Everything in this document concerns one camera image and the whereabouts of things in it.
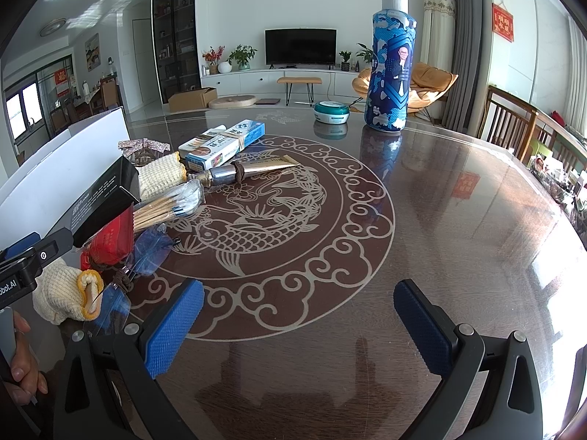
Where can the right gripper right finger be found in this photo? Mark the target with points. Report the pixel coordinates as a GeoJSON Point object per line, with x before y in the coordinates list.
{"type": "Point", "coordinates": [509, 406]}

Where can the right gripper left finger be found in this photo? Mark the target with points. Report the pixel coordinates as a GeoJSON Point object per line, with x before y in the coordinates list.
{"type": "Point", "coordinates": [87, 406]}

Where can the cream knit glove yellow cuff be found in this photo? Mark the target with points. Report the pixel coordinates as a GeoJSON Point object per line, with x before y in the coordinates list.
{"type": "Point", "coordinates": [65, 292]}

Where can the red tube package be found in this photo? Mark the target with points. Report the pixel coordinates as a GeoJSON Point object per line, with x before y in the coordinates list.
{"type": "Point", "coordinates": [111, 244]}

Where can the black odor removing bar box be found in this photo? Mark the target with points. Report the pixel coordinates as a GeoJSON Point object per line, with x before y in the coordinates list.
{"type": "Point", "coordinates": [111, 194]}

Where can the rhinestone bow hair clip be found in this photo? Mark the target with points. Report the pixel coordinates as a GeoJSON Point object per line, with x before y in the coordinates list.
{"type": "Point", "coordinates": [142, 151]}

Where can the bag of cotton swabs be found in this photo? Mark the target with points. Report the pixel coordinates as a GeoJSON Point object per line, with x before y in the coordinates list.
{"type": "Point", "coordinates": [182, 201]}

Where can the gold silver cosmetic tube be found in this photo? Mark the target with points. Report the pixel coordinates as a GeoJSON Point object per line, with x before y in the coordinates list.
{"type": "Point", "coordinates": [236, 172]}

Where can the person's left hand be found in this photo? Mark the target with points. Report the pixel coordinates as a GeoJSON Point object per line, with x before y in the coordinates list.
{"type": "Point", "coordinates": [24, 366]}

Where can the white cardboard storage box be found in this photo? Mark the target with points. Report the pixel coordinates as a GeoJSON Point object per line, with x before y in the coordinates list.
{"type": "Point", "coordinates": [36, 196]}

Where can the blue white medicine box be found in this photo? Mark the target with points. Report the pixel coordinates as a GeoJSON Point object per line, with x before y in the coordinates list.
{"type": "Point", "coordinates": [216, 146]}

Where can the brown cardboard box on floor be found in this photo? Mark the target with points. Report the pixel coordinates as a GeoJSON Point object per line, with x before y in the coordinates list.
{"type": "Point", "coordinates": [192, 100]}

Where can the wooden dining chair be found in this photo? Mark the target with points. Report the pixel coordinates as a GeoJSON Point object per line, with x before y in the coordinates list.
{"type": "Point", "coordinates": [507, 122]}

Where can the round wooden floor cushion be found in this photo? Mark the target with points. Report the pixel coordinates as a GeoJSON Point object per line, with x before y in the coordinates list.
{"type": "Point", "coordinates": [233, 101]}

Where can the red flower vase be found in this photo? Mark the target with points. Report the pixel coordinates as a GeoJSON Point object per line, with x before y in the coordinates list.
{"type": "Point", "coordinates": [212, 57]}

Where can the dark glass display cabinet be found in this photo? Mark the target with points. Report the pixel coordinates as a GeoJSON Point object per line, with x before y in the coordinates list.
{"type": "Point", "coordinates": [175, 47]}

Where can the green potted plant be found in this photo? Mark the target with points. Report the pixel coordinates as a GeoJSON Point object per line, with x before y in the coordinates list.
{"type": "Point", "coordinates": [242, 56]}

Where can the orange lounge chair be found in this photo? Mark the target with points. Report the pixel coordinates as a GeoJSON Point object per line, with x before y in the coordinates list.
{"type": "Point", "coordinates": [428, 85]}

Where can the teal white round container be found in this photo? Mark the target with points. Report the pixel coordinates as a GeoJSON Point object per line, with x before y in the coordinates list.
{"type": "Point", "coordinates": [331, 112]}

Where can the wooden bench black legs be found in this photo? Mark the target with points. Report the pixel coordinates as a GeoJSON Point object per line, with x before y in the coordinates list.
{"type": "Point", "coordinates": [308, 82]}

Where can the small potted plant right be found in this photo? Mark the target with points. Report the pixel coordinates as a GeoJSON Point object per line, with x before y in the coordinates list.
{"type": "Point", "coordinates": [345, 57]}

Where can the black flat screen television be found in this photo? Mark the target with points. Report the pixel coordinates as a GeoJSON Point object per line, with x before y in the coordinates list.
{"type": "Point", "coordinates": [300, 46]}

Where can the standing air conditioner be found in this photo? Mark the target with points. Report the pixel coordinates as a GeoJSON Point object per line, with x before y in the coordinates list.
{"type": "Point", "coordinates": [438, 33]}

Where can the tall blue patterned bottle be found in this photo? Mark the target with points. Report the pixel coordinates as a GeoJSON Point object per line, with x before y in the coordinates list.
{"type": "Point", "coordinates": [394, 35]}

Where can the grey curtain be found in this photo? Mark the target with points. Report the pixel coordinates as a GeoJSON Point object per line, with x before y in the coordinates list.
{"type": "Point", "coordinates": [472, 52]}

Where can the red wall hanging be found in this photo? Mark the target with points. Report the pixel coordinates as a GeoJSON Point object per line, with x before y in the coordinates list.
{"type": "Point", "coordinates": [502, 22]}

